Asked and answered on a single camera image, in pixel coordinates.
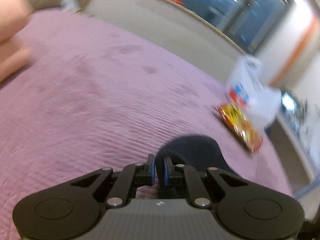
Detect black hoodie white stripes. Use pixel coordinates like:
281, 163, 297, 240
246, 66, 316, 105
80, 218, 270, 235
155, 135, 237, 199

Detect red yellow snack packet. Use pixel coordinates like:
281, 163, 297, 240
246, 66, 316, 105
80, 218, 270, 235
215, 103, 264, 153

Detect pink quilted bedspread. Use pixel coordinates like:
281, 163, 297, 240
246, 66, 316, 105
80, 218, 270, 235
1, 9, 292, 239

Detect white plastic shopping bag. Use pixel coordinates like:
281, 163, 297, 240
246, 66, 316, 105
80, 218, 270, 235
226, 55, 281, 130

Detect white side table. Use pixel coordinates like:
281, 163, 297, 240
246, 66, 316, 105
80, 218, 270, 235
270, 89, 319, 198

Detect dark framed window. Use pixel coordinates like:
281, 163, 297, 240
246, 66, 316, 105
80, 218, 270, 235
170, 0, 293, 54

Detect pink folded blanket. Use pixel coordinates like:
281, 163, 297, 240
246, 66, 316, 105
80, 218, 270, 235
1, 0, 34, 81

